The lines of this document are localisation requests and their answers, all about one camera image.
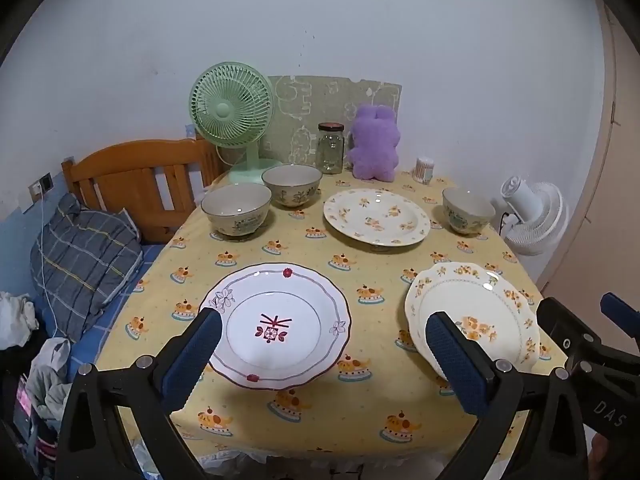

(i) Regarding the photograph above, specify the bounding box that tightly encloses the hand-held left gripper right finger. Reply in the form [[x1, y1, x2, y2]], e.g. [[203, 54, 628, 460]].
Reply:
[[425, 311, 588, 480]]

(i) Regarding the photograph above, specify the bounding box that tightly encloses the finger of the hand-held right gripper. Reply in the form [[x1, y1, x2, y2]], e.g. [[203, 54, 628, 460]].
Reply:
[[599, 291, 640, 347], [536, 296, 610, 367]]

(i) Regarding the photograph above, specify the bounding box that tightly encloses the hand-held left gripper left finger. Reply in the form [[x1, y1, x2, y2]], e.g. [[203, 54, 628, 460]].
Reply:
[[56, 307, 223, 480]]

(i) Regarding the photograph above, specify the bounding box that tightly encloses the scalloped yellow floral plate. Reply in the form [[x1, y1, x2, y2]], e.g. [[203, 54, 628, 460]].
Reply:
[[404, 261, 542, 381]]

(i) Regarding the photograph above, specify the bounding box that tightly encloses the white plate with red pattern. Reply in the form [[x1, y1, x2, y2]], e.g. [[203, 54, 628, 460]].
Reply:
[[198, 262, 352, 391]]

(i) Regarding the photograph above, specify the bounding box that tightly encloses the floral ceramic bowl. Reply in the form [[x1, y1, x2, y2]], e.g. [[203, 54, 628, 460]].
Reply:
[[201, 183, 273, 237], [442, 187, 497, 236], [261, 164, 323, 209]]

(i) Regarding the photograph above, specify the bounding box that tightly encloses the round yellow floral plate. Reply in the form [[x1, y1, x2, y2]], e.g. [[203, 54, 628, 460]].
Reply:
[[323, 188, 432, 247]]

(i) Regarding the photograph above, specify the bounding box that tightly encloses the blue plaid bed sheet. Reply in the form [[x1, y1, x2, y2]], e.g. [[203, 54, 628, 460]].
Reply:
[[50, 242, 168, 386]]

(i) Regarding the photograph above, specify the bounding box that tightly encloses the white fan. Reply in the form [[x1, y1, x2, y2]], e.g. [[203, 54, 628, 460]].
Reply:
[[492, 176, 570, 256]]

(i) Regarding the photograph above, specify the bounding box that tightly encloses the grey plaid pillow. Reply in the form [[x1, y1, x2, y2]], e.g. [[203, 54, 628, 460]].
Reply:
[[30, 192, 145, 343]]

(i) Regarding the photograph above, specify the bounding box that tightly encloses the grey crumpled clothing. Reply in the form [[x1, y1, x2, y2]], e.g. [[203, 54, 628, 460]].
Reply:
[[25, 337, 76, 421]]

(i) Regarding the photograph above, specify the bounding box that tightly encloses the yellow printed tablecloth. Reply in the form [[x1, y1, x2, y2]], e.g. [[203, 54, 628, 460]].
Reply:
[[95, 170, 571, 466]]

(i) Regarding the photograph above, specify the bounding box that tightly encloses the beige wooden door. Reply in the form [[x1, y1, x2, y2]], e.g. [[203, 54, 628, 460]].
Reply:
[[537, 0, 640, 311]]

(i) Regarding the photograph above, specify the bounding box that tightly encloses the white crumpled cloth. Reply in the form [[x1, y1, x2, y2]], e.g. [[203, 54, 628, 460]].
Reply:
[[0, 292, 38, 351]]

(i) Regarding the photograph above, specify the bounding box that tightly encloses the dark clothing pile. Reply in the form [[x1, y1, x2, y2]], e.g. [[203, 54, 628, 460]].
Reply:
[[0, 350, 66, 480]]

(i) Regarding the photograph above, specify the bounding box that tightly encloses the wooden chair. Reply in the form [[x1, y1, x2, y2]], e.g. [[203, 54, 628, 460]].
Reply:
[[61, 136, 226, 246]]

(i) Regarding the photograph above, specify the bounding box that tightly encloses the purple plush toy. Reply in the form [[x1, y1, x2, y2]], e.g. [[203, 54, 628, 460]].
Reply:
[[346, 103, 402, 181]]

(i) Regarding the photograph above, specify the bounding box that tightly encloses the glass jar with dark lid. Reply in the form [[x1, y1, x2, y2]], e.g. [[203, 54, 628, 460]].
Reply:
[[316, 123, 346, 175]]

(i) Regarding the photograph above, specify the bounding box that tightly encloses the green desk fan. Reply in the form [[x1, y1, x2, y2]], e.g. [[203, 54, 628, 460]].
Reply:
[[189, 61, 282, 186]]

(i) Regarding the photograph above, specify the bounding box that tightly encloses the thin white cable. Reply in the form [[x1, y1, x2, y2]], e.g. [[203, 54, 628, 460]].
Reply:
[[39, 199, 70, 342]]

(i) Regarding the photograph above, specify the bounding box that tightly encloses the wall socket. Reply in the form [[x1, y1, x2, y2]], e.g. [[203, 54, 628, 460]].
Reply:
[[29, 172, 53, 203]]

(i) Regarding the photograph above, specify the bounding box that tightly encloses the grey-green patterned wall mat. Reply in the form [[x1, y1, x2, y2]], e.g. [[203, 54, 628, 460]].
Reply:
[[262, 75, 403, 168]]

